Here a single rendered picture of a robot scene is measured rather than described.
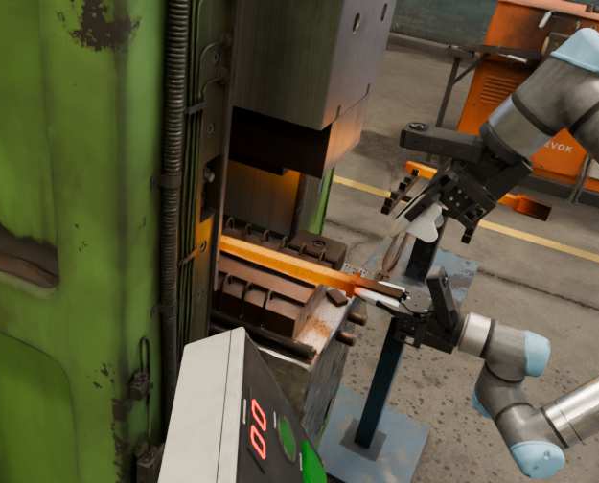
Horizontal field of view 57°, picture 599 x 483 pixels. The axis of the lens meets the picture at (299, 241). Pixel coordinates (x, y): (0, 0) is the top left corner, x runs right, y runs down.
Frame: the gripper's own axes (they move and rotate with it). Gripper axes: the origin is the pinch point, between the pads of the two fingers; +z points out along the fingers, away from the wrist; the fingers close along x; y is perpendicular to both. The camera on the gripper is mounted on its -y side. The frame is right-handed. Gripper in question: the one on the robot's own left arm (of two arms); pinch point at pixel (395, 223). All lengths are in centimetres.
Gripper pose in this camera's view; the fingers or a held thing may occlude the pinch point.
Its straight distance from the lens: 85.5
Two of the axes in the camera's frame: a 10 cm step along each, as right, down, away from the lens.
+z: -5.4, 6.0, 5.9
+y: 7.5, 6.7, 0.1
